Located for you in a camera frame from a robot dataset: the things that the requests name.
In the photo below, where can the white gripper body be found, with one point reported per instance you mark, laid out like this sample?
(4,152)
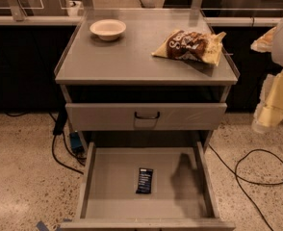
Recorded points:
(272,94)

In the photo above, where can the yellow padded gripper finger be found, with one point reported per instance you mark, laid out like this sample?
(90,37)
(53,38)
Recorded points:
(264,43)
(266,118)

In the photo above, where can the dark blue rxbar wrapper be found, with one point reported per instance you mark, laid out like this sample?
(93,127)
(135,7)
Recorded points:
(145,181)

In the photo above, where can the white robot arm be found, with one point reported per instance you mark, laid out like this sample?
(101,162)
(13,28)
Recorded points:
(277,46)

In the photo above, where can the open grey middle drawer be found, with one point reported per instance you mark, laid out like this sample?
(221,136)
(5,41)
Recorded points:
(181,198)

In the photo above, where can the closed grey top drawer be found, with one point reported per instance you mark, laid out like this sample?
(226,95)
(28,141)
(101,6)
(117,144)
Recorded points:
(120,116)

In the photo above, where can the dark background counter cabinets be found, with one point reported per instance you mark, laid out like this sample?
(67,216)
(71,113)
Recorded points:
(29,54)

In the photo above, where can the yellow brown chip bag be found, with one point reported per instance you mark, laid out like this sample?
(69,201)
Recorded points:
(192,46)

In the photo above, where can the white paper bowl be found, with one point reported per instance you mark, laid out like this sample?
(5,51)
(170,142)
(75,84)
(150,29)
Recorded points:
(108,29)

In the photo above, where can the blue power adapter box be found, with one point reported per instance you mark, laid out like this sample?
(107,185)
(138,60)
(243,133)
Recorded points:
(75,143)

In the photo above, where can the blue tape on floor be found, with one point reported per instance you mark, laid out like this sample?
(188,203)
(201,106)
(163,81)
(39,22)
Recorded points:
(42,226)

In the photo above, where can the black drawer handle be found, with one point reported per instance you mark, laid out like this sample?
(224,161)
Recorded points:
(147,117)

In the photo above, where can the grey cabinet counter frame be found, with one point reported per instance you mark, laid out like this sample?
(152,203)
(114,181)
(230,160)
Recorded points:
(124,71)

